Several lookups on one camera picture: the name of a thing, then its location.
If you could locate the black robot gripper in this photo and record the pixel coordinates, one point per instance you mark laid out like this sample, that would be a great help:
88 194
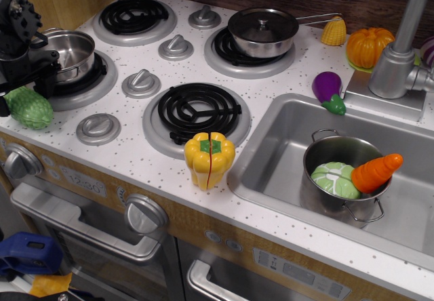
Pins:
40 67

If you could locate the green toy squash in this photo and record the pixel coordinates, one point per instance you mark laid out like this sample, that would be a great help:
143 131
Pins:
29 108

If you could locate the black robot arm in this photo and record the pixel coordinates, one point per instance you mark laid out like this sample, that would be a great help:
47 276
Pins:
20 25

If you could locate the small steel pot on burner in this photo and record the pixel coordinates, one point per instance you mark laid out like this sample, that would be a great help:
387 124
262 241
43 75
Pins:
76 53

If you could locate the steel pan with lid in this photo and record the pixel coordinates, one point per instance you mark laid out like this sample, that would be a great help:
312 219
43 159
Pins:
267 33

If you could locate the steel pot in sink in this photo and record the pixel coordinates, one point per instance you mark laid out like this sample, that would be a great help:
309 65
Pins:
329 146

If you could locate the black front left burner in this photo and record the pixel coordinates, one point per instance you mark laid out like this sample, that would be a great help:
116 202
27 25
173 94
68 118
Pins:
97 71

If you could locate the black burner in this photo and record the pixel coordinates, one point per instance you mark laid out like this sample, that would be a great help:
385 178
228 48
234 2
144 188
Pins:
126 17
192 108
225 47
97 71

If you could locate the grey stove knob front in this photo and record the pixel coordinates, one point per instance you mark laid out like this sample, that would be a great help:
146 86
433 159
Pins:
98 129

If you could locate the grey stove knob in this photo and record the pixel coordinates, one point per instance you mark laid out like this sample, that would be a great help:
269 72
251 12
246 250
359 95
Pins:
204 18
176 49
142 84
98 129

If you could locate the silver oven dial left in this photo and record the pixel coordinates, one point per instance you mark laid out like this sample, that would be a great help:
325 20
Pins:
21 162

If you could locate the silver oven dial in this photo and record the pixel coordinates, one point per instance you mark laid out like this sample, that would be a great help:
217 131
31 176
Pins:
143 215
21 162

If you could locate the grey stove knob lower middle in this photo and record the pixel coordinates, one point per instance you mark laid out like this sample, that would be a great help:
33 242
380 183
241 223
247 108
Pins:
142 84

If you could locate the black back left burner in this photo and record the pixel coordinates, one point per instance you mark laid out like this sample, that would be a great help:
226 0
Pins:
126 17

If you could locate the grey stove knob upper middle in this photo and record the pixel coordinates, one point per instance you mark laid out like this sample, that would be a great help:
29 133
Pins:
176 49

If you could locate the black front right burner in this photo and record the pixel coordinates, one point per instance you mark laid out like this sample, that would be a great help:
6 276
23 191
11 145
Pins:
192 108

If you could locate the silver oven dial right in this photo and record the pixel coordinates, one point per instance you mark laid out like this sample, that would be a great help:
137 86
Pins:
143 215

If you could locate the blue plastic clamp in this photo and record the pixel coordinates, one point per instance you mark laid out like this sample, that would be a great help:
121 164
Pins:
30 253

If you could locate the grey stove knob back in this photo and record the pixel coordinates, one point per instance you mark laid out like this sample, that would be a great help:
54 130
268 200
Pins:
204 18

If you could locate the yellow toy bell pepper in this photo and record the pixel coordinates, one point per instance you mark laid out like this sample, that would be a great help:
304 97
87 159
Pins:
208 156

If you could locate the black back right burner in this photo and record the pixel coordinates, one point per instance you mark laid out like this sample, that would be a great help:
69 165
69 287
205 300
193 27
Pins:
225 47

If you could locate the yellow cloth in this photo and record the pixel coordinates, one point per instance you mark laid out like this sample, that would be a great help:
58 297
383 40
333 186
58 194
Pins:
46 285

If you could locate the grey toy sink basin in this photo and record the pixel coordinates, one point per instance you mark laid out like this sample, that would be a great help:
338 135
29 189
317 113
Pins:
269 172

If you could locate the purple toy eggplant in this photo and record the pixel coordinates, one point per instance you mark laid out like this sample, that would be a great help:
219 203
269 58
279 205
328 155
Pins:
326 88

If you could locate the yellow toy corn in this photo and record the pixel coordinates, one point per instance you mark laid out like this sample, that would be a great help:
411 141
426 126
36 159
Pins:
335 32

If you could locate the green toy cabbage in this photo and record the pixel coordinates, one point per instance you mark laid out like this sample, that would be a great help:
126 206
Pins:
335 179

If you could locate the orange toy pumpkin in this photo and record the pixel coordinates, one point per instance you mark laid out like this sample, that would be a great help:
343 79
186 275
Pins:
364 46

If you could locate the orange toy carrot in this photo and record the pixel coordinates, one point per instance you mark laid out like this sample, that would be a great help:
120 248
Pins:
371 175

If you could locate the silver toy faucet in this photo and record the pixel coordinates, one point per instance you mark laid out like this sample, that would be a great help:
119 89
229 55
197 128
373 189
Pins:
396 85

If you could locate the purple toy onion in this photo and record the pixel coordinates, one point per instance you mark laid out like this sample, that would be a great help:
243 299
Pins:
427 51

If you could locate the silver oven door handle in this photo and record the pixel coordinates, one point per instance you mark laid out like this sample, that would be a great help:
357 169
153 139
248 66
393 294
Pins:
65 216

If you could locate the silver dishwasher door handle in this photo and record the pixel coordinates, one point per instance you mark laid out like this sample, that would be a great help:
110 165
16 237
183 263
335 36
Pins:
198 279

